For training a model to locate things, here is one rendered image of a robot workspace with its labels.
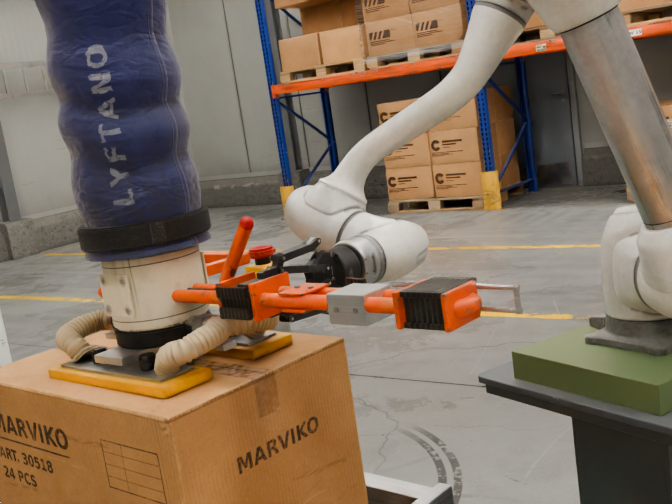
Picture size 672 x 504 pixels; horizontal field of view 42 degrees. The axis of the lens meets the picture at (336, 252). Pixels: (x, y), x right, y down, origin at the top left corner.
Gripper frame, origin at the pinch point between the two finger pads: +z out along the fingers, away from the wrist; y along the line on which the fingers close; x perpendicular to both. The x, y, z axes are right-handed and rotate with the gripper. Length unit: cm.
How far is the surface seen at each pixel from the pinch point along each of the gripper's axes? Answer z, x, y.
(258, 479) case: 4.5, 2.2, 29.2
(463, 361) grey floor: -253, 138, 105
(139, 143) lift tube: 5.4, 17.2, -25.7
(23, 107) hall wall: -487, 920, -76
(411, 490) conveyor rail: -34, 3, 48
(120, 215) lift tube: 9.2, 20.3, -14.8
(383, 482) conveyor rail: -34, 10, 48
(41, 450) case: 20, 41, 25
